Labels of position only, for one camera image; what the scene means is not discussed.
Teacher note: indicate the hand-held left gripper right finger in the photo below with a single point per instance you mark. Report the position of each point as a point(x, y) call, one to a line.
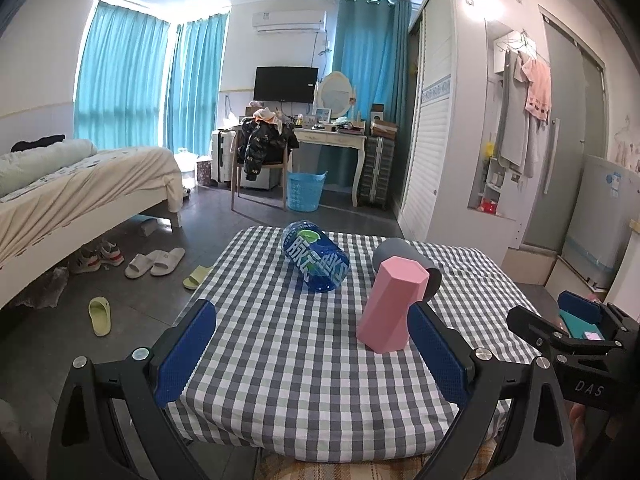
point(440, 355)

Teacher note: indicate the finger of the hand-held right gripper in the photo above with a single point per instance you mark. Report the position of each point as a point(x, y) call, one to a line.
point(580, 306)
point(530, 327)

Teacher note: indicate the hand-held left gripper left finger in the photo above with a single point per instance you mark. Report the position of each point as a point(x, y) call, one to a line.
point(185, 355)

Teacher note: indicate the grey cup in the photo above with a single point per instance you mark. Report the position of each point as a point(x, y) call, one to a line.
point(400, 252)

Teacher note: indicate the person's right hand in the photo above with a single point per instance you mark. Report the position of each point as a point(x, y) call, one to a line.
point(579, 432)

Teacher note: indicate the teal box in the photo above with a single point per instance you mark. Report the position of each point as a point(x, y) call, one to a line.
point(575, 324)

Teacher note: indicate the pink hexagonal block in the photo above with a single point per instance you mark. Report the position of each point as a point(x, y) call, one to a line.
point(390, 310)

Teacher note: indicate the green slipper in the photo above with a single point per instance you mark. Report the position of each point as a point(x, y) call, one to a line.
point(99, 316)
point(196, 278)

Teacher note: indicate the silver fridge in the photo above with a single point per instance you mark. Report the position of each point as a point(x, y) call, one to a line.
point(600, 220)

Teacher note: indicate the white slipper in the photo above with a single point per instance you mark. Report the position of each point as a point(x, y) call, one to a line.
point(169, 261)
point(141, 265)

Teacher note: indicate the grey checked tablecloth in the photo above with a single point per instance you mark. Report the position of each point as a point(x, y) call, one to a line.
point(290, 360)

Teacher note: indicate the white sneaker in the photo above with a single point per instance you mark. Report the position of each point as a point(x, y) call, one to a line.
point(107, 254)
point(81, 262)

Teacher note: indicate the red container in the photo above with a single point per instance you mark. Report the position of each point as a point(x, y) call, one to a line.
point(487, 206)

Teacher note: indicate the clear plastic bag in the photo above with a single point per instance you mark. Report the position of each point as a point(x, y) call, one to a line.
point(42, 290)

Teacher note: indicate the blue plastic bottle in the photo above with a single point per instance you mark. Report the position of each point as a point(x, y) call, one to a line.
point(315, 257)

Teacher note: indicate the dotted storage box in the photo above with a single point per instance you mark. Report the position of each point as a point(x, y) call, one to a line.
point(205, 172)

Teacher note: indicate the white bed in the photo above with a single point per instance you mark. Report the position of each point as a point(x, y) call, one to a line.
point(90, 195)

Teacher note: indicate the white plastic container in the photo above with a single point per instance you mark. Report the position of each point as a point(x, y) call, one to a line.
point(186, 167)

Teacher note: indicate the silver suitcase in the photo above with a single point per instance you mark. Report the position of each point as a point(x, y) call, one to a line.
point(376, 172)

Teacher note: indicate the frosted glass door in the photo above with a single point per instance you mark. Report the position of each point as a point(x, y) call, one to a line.
point(570, 110)

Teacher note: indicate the grey hanging towel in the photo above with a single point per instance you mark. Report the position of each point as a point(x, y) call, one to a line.
point(512, 120)

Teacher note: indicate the white suitcase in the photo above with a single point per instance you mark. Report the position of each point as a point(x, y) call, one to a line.
point(222, 157)

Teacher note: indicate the blue laundry basket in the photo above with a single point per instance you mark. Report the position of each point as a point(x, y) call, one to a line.
point(305, 191)

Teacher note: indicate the wooden chair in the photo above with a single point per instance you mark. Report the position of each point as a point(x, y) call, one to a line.
point(280, 165)

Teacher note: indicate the black jacket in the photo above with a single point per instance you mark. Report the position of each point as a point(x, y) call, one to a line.
point(257, 147)

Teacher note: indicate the pink towel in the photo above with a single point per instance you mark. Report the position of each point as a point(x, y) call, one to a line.
point(537, 90)

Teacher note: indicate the white wardrobe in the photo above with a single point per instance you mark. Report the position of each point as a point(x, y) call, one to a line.
point(435, 125)

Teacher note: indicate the cardboard box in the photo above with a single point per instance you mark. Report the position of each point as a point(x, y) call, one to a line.
point(382, 127)

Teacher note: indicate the light green pillow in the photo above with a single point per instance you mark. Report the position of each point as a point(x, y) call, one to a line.
point(50, 155)

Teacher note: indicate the white dressing table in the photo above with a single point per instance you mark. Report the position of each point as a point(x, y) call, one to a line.
point(330, 137)

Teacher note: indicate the beige clothes pile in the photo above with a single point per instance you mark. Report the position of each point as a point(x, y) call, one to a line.
point(265, 114)

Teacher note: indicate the dark cloth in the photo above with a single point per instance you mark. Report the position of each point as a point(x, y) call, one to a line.
point(37, 142)

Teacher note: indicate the narrow turquoise curtain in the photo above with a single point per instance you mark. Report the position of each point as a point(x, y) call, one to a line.
point(192, 85)

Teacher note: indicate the oval white mirror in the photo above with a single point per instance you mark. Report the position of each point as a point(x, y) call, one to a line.
point(335, 92)

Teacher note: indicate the wide turquoise curtain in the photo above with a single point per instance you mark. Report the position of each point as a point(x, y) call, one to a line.
point(120, 75)

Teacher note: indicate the black television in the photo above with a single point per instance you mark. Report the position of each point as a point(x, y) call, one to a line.
point(285, 84)

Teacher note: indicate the dark teal curtain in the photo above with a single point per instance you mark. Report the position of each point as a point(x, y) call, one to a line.
point(370, 60)

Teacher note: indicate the white air conditioner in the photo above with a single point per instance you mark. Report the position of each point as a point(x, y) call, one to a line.
point(289, 21)

